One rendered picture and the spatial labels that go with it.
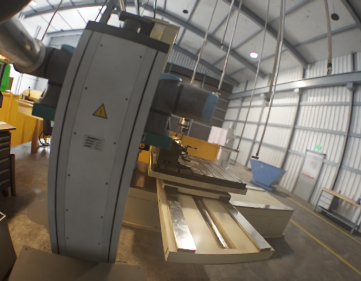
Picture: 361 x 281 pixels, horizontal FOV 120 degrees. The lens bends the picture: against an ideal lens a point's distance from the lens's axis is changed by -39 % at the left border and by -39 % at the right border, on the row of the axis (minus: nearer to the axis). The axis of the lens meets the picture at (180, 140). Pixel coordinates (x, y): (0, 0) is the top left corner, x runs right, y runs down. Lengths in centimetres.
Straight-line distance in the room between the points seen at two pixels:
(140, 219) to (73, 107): 201
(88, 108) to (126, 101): 14
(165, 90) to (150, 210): 183
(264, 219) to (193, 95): 274
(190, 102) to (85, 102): 43
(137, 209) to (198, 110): 182
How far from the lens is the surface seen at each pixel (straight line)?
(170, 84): 78
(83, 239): 89
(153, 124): 74
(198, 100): 76
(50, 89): 80
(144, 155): 451
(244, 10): 920
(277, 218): 341
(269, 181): 741
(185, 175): 203
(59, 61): 80
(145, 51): 67
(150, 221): 245
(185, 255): 125
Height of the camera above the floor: 149
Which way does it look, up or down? 5 degrees down
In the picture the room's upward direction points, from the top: 17 degrees clockwise
